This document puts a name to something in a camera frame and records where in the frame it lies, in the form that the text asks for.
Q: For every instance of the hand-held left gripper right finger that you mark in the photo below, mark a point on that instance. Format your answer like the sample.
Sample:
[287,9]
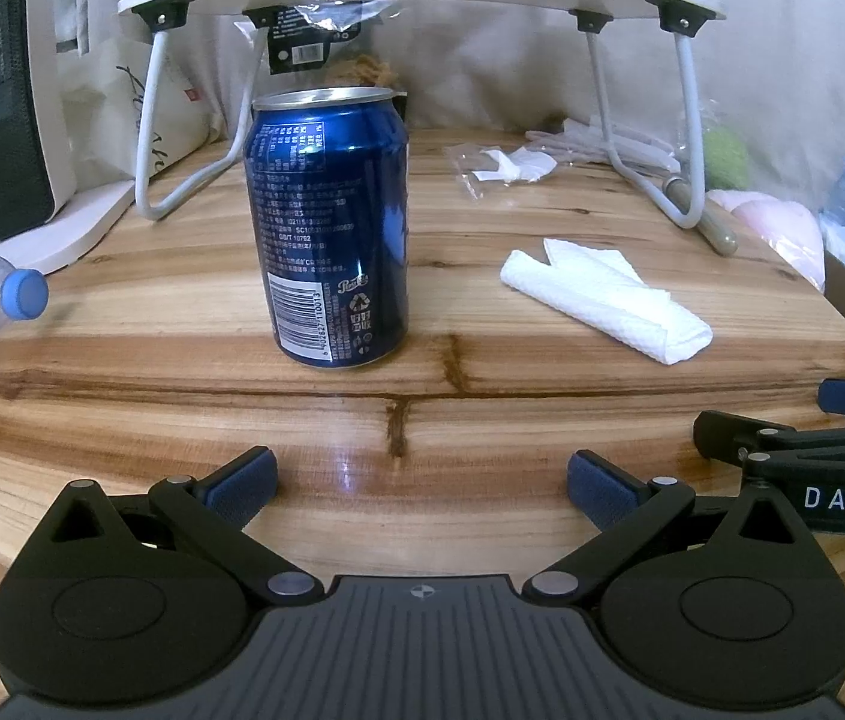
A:
[602,487]

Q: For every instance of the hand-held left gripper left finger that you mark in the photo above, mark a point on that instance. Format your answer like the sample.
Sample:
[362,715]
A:
[246,484]

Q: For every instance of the white paper towel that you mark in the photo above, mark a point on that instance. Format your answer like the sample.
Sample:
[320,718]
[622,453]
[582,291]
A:
[602,300]

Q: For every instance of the blue soda can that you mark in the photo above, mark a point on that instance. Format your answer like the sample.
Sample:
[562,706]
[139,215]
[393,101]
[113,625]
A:
[325,240]

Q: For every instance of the green ball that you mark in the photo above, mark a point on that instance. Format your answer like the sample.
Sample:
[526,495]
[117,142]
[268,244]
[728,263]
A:
[726,157]

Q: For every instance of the white plastic packet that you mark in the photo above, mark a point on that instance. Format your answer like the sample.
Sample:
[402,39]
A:
[639,142]

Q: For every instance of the clear plastic wrapper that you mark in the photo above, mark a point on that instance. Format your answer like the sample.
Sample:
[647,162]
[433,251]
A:
[512,165]

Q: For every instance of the white printed paper bag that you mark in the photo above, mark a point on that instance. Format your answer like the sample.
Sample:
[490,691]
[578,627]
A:
[107,112]

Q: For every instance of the black snack package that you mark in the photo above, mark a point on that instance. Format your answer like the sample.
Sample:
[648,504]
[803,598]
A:
[317,34]

